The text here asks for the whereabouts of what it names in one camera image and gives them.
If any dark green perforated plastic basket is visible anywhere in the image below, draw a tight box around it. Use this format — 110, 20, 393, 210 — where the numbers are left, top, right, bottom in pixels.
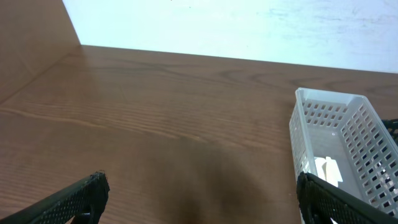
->
382, 119, 398, 144

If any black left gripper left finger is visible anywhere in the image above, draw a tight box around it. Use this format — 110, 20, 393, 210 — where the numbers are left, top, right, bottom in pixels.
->
1, 170, 110, 224

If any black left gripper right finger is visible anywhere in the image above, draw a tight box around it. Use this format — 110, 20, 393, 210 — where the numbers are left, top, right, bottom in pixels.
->
296, 172, 397, 224

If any clear perforated plastic basket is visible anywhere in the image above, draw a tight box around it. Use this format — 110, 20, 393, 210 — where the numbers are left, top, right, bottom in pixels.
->
289, 88, 397, 217

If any white plastic spoon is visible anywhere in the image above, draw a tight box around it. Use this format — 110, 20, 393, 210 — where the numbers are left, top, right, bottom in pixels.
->
315, 157, 343, 187

